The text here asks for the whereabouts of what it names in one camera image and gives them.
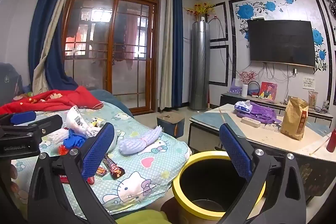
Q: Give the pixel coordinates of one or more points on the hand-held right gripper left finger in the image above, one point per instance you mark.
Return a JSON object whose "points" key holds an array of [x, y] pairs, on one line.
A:
{"points": [[98, 150]]}

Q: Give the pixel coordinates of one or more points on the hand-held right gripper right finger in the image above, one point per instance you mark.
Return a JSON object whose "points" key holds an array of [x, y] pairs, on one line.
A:
{"points": [[235, 153]]}

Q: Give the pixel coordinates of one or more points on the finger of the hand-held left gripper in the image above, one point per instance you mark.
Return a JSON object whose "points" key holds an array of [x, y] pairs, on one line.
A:
{"points": [[44, 125], [23, 117]]}

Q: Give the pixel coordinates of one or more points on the white foam fruit net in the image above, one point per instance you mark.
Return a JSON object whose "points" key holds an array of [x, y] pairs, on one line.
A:
{"points": [[56, 134]]}

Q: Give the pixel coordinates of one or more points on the dark chocolate bar wrapper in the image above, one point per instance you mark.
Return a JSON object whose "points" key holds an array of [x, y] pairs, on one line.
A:
{"points": [[114, 169]]}

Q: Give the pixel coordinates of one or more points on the yellow snack packet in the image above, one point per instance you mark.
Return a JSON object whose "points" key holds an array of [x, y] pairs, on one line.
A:
{"points": [[95, 122]]}

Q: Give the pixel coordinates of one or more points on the small red wrapper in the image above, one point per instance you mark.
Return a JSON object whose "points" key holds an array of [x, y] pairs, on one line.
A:
{"points": [[63, 149]]}

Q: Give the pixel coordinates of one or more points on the white plastic bag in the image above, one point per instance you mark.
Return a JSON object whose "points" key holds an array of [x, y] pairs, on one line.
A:
{"points": [[74, 119]]}

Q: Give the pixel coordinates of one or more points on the lavender foam fruit net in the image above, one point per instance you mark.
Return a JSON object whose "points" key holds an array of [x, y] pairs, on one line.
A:
{"points": [[136, 144]]}

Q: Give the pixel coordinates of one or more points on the yellow rimmed black trash bin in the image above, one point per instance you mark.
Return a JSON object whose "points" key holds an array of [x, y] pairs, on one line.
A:
{"points": [[183, 195]]}

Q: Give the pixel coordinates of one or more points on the person's left hand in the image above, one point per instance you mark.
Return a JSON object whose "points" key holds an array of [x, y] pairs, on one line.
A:
{"points": [[13, 174]]}

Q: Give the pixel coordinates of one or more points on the red floral blanket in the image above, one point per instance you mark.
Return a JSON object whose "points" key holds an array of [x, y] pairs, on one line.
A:
{"points": [[52, 100]]}

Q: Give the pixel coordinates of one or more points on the white power strip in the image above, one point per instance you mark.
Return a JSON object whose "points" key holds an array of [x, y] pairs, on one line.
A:
{"points": [[250, 121]]}

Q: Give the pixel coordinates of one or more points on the marble top coffee table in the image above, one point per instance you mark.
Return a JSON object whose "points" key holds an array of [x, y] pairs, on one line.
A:
{"points": [[267, 134]]}

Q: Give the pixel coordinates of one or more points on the dark grey bag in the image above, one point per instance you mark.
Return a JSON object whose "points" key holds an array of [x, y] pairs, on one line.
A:
{"points": [[9, 82]]}

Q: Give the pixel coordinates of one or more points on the white blue tissue pack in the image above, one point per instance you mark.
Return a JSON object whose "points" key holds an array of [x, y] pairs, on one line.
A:
{"points": [[242, 106]]}

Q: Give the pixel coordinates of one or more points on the purple cloth bag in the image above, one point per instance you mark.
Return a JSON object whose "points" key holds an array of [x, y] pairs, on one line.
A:
{"points": [[262, 113]]}

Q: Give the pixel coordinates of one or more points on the cartoon cat printed blanket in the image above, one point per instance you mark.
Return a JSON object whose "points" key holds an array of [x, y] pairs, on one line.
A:
{"points": [[147, 161]]}

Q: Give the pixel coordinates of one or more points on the blue denim sofa cover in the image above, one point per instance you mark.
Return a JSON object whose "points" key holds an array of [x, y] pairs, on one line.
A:
{"points": [[115, 100]]}

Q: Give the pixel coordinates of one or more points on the white vase red flowers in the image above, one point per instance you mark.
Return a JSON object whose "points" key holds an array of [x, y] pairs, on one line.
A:
{"points": [[244, 91]]}

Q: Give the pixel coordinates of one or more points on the purple gift box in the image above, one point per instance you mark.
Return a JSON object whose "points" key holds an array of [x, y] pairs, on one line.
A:
{"points": [[235, 88]]}

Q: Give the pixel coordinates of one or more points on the brown paper bag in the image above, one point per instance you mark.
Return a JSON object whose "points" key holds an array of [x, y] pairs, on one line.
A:
{"points": [[292, 121]]}

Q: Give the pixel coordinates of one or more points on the round blue ornament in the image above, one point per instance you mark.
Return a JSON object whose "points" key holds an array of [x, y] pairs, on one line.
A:
{"points": [[254, 88]]}

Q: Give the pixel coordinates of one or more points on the colourful painting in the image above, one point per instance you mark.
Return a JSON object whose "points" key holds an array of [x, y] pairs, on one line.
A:
{"points": [[267, 90]]}

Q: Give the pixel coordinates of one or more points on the blue box stool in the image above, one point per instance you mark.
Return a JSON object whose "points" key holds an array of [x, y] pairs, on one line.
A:
{"points": [[168, 127]]}

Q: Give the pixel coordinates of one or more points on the thin wooden stick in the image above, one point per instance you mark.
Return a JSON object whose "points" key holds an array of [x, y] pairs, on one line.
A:
{"points": [[320, 144]]}

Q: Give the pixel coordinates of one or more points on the grey standing air conditioner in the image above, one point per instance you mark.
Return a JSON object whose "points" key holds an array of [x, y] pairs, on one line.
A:
{"points": [[199, 69]]}

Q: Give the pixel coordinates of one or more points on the clear snack packet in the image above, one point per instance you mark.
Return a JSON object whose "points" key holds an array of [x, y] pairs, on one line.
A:
{"points": [[313, 99]]}

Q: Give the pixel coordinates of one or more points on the wooden glass sliding door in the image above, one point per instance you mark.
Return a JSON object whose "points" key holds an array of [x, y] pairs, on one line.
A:
{"points": [[113, 56]]}

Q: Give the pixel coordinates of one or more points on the red bottle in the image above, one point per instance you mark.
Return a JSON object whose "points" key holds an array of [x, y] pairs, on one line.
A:
{"points": [[332, 141]]}

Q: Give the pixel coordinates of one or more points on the wide blue curtain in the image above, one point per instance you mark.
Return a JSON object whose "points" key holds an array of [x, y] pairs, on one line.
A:
{"points": [[50, 16]]}

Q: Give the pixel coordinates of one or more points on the narrow beige curtain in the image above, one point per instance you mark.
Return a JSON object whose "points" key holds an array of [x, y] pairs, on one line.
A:
{"points": [[166, 56]]}

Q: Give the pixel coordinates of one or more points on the black television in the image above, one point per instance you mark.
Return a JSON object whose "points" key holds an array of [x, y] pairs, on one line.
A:
{"points": [[281, 40]]}

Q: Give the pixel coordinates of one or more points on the narrow blue curtain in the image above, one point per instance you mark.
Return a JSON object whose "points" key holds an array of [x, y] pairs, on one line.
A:
{"points": [[178, 43]]}

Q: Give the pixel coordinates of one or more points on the yellow artificial flowers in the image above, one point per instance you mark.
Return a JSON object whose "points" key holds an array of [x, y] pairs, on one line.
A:
{"points": [[202, 7]]}

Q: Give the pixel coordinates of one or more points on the white wall socket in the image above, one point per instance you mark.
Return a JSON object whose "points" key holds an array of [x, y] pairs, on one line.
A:
{"points": [[294, 71]]}

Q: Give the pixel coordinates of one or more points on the white wall note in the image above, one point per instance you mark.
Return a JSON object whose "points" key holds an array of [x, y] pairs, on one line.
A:
{"points": [[308, 83]]}

